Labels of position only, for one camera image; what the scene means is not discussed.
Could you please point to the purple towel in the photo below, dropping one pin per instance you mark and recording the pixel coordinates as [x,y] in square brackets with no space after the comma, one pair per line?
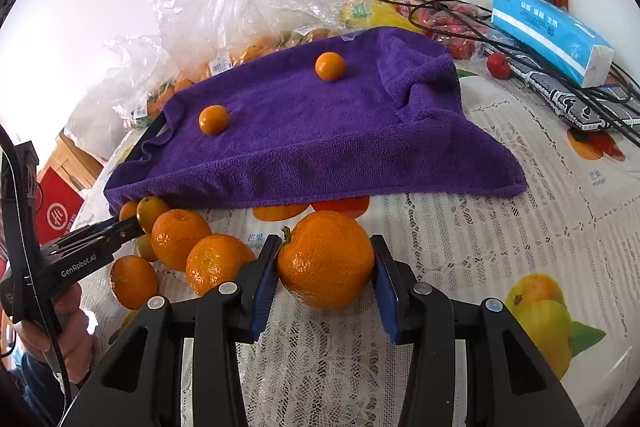
[325,147]

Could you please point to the black white patterned pouch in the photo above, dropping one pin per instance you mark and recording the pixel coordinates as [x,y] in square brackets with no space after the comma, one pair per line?
[555,94]

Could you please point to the black tray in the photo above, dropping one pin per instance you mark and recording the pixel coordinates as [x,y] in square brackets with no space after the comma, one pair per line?
[152,132]

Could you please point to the kumquat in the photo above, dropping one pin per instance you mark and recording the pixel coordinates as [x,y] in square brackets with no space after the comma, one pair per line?
[330,66]
[152,211]
[145,248]
[127,210]
[214,120]

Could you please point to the white plastic bag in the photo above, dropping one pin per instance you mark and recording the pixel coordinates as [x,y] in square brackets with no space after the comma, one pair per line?
[95,122]

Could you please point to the bag of red fruit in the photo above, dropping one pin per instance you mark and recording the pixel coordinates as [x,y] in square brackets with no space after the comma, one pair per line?
[450,24]

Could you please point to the person's left forearm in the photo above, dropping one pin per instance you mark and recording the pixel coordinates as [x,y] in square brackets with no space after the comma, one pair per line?
[35,382]

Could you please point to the clear bag of kumquats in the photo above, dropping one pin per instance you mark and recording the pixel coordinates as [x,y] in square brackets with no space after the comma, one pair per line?
[240,52]

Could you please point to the blue tissue pack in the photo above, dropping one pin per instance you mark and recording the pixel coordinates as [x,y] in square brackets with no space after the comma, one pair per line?
[550,37]

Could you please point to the yellow package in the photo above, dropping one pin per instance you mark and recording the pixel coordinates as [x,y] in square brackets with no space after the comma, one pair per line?
[372,13]

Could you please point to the red box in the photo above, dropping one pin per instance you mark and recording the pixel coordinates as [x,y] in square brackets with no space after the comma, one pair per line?
[57,212]

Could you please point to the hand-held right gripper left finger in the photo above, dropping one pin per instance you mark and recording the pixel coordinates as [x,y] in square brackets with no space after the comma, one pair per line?
[264,302]

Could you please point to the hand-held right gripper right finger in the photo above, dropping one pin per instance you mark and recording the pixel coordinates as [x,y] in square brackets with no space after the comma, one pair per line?
[387,302]

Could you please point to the clear bag of mandarins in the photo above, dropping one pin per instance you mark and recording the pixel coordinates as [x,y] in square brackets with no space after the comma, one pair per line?
[165,94]

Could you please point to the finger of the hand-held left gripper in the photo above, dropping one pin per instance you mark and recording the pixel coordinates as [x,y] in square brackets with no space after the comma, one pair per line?
[100,244]
[112,226]

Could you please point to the wooden cabinet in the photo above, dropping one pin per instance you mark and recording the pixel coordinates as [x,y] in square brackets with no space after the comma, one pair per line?
[82,157]

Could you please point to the small red fruit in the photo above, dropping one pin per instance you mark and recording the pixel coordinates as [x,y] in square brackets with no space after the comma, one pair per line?
[498,65]

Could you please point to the large mandarin orange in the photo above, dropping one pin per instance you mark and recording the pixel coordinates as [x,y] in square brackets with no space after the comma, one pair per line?
[325,262]

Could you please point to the person's left hand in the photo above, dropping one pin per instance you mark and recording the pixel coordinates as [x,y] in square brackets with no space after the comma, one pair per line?
[70,332]

